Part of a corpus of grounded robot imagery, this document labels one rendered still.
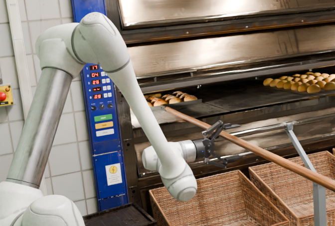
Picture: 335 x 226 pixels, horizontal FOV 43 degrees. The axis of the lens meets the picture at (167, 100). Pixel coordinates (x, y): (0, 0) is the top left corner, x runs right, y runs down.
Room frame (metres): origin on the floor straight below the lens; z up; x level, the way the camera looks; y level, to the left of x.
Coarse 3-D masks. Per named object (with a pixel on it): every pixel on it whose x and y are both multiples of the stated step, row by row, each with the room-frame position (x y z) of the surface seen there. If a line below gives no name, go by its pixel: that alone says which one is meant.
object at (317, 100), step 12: (324, 96) 2.56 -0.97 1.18; (252, 108) 2.41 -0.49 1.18; (264, 108) 2.40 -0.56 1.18; (276, 108) 2.43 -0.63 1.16; (288, 108) 2.46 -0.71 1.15; (180, 120) 2.28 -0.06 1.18; (204, 120) 2.28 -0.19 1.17; (216, 120) 2.30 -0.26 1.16; (228, 120) 2.33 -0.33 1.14; (144, 132) 2.17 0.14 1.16
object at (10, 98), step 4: (4, 84) 1.90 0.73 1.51; (8, 84) 1.91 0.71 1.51; (0, 88) 1.89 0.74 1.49; (4, 88) 1.90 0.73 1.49; (12, 88) 1.92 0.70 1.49; (4, 92) 1.89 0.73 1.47; (8, 92) 1.90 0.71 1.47; (12, 92) 1.91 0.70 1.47; (8, 96) 1.90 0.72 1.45; (12, 96) 1.91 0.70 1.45; (4, 100) 1.89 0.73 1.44; (8, 100) 1.90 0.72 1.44; (12, 100) 1.90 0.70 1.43; (0, 104) 1.89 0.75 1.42; (4, 104) 1.89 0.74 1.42; (8, 104) 1.90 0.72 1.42; (12, 104) 1.90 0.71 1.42
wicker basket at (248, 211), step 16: (224, 176) 2.28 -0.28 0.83; (240, 176) 2.29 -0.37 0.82; (160, 192) 2.14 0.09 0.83; (208, 192) 2.22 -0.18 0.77; (224, 192) 2.24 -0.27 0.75; (240, 192) 2.27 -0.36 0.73; (256, 192) 2.13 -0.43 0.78; (160, 208) 1.98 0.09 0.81; (176, 208) 2.14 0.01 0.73; (192, 208) 2.17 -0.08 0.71; (208, 208) 2.19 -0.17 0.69; (240, 208) 2.25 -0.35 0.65; (256, 208) 2.14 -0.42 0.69; (272, 208) 2.00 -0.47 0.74; (160, 224) 2.00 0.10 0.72; (176, 224) 2.11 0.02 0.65; (192, 224) 2.14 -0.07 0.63; (208, 224) 2.17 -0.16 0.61; (224, 224) 2.19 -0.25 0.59; (240, 224) 2.17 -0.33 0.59; (256, 224) 2.15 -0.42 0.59; (272, 224) 2.00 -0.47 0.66; (288, 224) 1.87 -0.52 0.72
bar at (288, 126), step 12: (300, 120) 2.05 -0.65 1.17; (312, 120) 2.06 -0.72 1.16; (324, 120) 2.09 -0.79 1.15; (240, 132) 1.94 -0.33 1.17; (252, 132) 1.95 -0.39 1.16; (264, 132) 1.98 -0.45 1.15; (288, 132) 2.01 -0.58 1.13; (300, 156) 1.93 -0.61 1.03; (312, 168) 1.86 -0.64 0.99; (324, 192) 1.81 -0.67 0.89; (324, 204) 1.81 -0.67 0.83; (324, 216) 1.81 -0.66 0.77
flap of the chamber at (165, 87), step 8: (312, 64) 2.34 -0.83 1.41; (320, 64) 2.36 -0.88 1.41; (328, 64) 2.37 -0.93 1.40; (256, 72) 2.23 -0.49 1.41; (264, 72) 2.24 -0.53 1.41; (272, 72) 2.25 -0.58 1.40; (280, 72) 2.27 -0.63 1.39; (192, 80) 2.11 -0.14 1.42; (200, 80) 2.12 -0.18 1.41; (208, 80) 2.13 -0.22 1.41; (216, 80) 2.15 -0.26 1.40; (224, 80) 2.16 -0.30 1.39; (232, 80) 2.36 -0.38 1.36; (144, 88) 2.03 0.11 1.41; (152, 88) 2.04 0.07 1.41; (160, 88) 2.05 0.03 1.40; (168, 88) 2.06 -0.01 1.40; (176, 88) 2.20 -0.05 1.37
